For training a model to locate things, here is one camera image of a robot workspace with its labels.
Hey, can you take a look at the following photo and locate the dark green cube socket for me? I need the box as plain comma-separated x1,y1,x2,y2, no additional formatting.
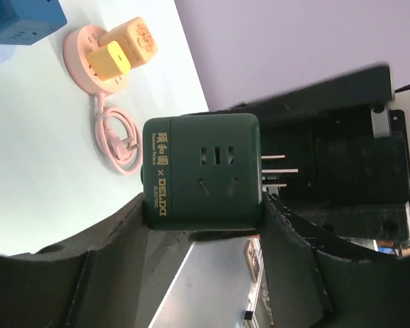
141,113,298,232

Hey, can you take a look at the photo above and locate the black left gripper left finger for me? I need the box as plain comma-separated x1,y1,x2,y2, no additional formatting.
0,195,147,327

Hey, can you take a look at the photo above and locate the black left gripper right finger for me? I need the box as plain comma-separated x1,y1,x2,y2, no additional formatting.
260,195,410,327

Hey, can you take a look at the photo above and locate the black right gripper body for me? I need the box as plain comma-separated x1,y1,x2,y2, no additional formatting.
226,64,410,248

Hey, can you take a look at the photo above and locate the pink round power strip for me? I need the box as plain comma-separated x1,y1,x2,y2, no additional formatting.
62,25,143,176

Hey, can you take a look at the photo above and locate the yellow USB charger plug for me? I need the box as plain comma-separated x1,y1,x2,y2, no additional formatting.
86,41,131,81

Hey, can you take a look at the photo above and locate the beige cube socket adapter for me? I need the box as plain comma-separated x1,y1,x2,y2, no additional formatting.
98,17,158,69

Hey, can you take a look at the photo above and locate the blue cube socket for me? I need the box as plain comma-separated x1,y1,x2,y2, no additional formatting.
0,0,68,45

